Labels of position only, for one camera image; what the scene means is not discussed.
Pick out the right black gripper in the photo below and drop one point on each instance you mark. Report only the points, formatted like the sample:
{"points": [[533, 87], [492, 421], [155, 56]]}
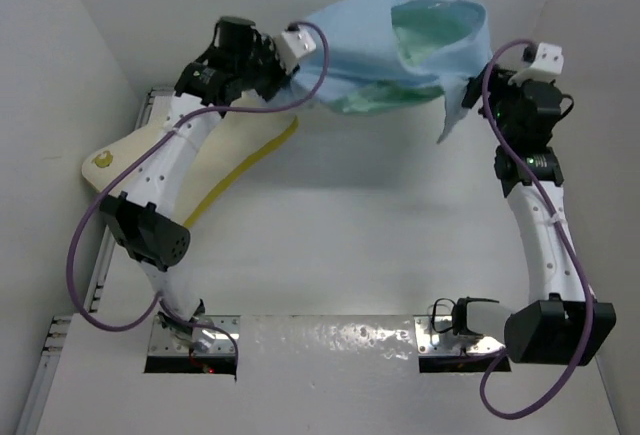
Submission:
{"points": [[498, 84]]}

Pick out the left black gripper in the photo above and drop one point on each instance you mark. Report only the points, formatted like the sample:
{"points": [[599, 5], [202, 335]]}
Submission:
{"points": [[281, 75]]}

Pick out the cream memory foam pillow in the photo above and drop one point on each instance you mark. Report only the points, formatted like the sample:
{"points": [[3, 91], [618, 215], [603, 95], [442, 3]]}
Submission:
{"points": [[240, 141]]}

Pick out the light blue pillowcase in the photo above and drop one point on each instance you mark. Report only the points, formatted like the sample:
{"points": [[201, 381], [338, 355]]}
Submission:
{"points": [[381, 55]]}

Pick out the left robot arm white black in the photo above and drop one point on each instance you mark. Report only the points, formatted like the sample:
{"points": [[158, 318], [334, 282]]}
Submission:
{"points": [[140, 216]]}

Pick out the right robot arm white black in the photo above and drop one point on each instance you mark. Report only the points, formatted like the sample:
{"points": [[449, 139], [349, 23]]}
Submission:
{"points": [[556, 321]]}

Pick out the white front cover board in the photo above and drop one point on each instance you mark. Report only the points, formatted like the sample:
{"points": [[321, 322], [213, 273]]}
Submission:
{"points": [[307, 375]]}

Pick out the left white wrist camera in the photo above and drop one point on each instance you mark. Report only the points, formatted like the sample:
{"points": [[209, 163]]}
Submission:
{"points": [[294, 46]]}

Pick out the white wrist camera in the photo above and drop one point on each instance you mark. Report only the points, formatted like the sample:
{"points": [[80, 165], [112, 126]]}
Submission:
{"points": [[294, 46], [542, 62]]}

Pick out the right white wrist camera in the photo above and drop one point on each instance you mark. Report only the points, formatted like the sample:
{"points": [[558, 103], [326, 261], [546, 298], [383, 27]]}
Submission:
{"points": [[542, 62]]}

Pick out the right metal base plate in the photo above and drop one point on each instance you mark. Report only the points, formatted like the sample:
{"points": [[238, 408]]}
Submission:
{"points": [[434, 340]]}

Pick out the metal base plate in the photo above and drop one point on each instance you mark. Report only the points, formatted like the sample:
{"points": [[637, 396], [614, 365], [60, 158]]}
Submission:
{"points": [[434, 340], [171, 339]]}

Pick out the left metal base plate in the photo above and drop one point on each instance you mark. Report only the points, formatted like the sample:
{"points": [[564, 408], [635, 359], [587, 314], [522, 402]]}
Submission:
{"points": [[171, 339]]}

